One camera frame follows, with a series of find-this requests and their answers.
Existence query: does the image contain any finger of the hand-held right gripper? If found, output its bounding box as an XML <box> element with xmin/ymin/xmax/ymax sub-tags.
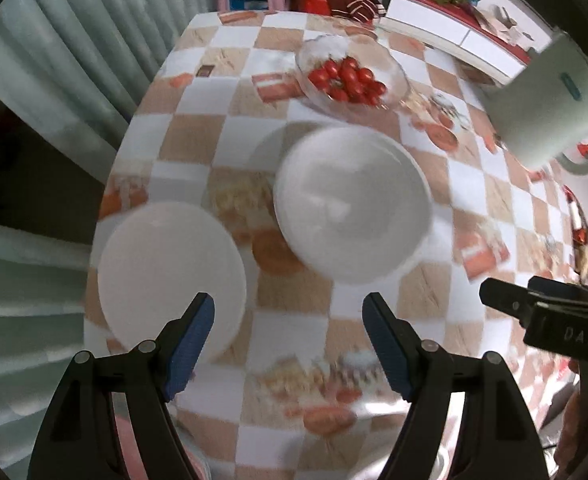
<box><xmin>528</xmin><ymin>275</ymin><xmax>588</xmax><ymax>307</ymax></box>
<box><xmin>479</xmin><ymin>279</ymin><xmax>537</xmax><ymax>323</ymax></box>

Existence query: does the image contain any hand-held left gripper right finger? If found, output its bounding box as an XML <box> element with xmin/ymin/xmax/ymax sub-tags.
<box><xmin>362</xmin><ymin>291</ymin><xmax>547</xmax><ymax>480</ymax></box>

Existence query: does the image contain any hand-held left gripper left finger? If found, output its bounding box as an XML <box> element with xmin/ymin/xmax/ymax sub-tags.
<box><xmin>28</xmin><ymin>291</ymin><xmax>216</xmax><ymax>480</ymax></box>

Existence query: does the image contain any white plate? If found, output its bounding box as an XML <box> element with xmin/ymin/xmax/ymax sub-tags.
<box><xmin>97</xmin><ymin>202</ymin><xmax>247</xmax><ymax>365</ymax></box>

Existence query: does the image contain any large white bowl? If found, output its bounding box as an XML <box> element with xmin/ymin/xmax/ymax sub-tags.
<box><xmin>273</xmin><ymin>126</ymin><xmax>435</xmax><ymax>281</ymax></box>

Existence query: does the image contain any checked printed tablecloth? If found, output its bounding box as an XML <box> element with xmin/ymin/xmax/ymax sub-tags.
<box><xmin>82</xmin><ymin>10</ymin><xmax>588</xmax><ymax>480</ymax></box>

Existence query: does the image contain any pale grey container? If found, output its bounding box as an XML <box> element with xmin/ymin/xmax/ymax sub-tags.
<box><xmin>481</xmin><ymin>30</ymin><xmax>588</xmax><ymax>168</ymax></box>

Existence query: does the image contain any pile of cherry tomatoes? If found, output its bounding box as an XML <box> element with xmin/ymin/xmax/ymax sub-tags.
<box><xmin>308</xmin><ymin>56</ymin><xmax>387</xmax><ymax>106</ymax></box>

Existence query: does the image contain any white low cabinet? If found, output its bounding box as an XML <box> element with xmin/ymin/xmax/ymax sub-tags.
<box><xmin>379</xmin><ymin>0</ymin><xmax>560</xmax><ymax>86</ymax></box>

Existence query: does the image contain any clear glass bowl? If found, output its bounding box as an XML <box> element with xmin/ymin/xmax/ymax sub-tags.
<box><xmin>295</xmin><ymin>35</ymin><xmax>411</xmax><ymax>116</ymax></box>

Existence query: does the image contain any pale grey curtain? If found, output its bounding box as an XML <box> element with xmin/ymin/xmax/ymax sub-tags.
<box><xmin>0</xmin><ymin>0</ymin><xmax>215</xmax><ymax>461</ymax></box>

